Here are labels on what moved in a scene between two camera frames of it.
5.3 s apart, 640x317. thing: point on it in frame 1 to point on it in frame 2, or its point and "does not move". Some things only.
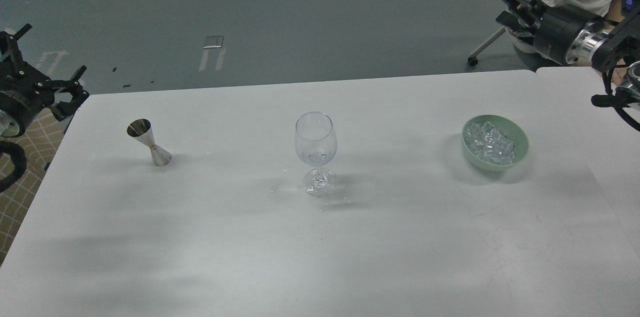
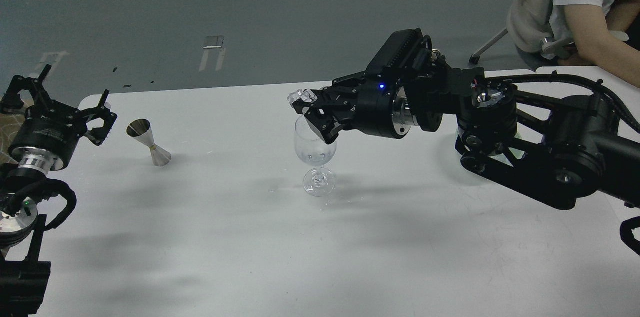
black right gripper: x=566 y=33 to x=390 y=107
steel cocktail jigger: x=141 y=129 does not move
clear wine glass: x=316 y=144 does not move
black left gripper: x=24 y=89 to x=45 y=139
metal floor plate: x=213 y=42 does not move
